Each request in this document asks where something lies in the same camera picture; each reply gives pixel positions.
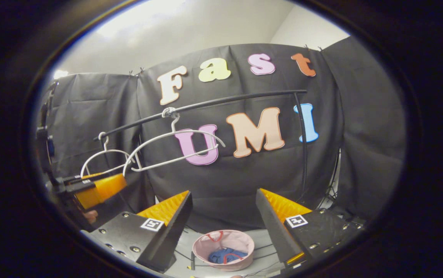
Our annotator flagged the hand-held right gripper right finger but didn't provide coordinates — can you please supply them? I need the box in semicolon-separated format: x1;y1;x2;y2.
255;188;365;269

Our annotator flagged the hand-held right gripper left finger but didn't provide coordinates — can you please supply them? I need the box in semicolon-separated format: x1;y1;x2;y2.
80;190;193;273

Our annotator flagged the pink laundry hamper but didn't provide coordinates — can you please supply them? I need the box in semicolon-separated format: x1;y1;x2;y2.
192;230;255;272

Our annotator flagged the blue corduroy shirt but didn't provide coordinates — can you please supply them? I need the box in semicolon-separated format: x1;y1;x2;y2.
208;247;248;265

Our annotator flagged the plain white hanger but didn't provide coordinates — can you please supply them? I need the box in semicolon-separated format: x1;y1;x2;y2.
80;132;135;178

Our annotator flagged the white hanger with taped hook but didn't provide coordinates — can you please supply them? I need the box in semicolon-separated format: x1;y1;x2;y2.
123;112;226;172

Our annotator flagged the black clothes rack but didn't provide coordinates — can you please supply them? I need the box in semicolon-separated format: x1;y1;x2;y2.
93;90;309;271

